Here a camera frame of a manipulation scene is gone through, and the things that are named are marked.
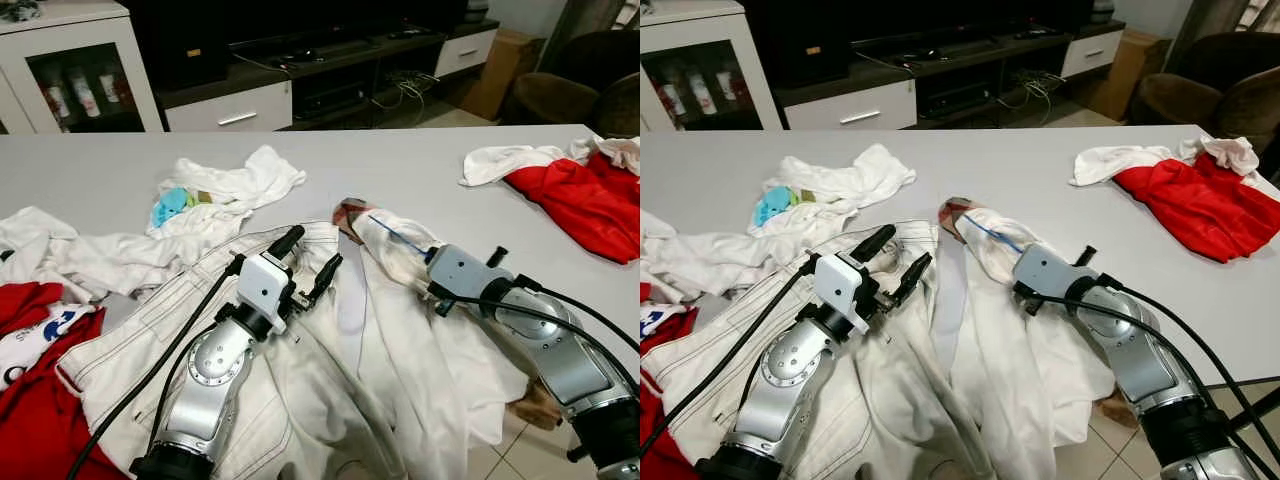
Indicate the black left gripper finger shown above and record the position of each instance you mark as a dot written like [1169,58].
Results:
[915,275]
[873,242]
[327,272]
[287,240]

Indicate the white mesh jersey brown print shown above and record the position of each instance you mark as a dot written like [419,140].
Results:
[420,360]
[1020,370]

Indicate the blue plastic hanger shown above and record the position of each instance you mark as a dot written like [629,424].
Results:
[1000,238]
[398,238]

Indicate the plain red shirt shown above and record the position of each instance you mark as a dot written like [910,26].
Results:
[580,205]
[1190,205]

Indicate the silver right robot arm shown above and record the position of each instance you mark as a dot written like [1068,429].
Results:
[1150,370]
[570,370]

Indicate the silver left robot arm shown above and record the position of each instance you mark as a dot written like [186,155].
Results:
[790,380]
[210,370]

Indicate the white garment with teal patch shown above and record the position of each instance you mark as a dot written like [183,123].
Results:
[850,183]
[240,185]

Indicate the cream white jeans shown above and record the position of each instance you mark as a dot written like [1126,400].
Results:
[300,400]
[900,400]

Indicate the teal cloth patch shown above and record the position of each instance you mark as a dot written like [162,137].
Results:
[170,207]

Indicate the wide white console drawer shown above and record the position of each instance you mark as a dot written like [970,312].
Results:
[850,105]
[228,108]

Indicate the black set-top box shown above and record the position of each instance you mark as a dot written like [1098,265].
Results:
[955,98]
[330,100]

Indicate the plain white t-shirt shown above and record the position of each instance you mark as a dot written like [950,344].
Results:
[1110,160]
[500,160]

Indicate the white crumpled shirt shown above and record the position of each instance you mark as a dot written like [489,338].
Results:
[60,255]
[690,255]

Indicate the black speaker box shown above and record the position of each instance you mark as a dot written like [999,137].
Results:
[170,40]
[795,40]

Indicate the black television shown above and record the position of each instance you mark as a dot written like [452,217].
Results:
[330,15]
[950,15]

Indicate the brown cardboard box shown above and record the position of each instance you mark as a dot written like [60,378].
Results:
[500,75]

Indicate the brown armchair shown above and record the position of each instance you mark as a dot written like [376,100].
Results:
[1200,95]
[560,95]

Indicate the red garment with white trim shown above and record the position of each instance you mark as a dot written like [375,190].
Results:
[660,420]
[40,400]

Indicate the small white console drawer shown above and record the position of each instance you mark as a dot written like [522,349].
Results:
[1090,52]
[465,52]

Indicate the white glass door cabinet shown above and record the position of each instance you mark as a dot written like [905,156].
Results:
[80,30]
[700,30]

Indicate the grey brown curtain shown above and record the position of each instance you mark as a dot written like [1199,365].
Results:
[1205,20]
[585,20]

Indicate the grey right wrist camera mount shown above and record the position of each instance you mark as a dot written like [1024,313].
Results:
[455,270]
[1042,270]

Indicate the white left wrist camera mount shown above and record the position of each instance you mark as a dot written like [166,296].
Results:
[845,285]
[265,282]

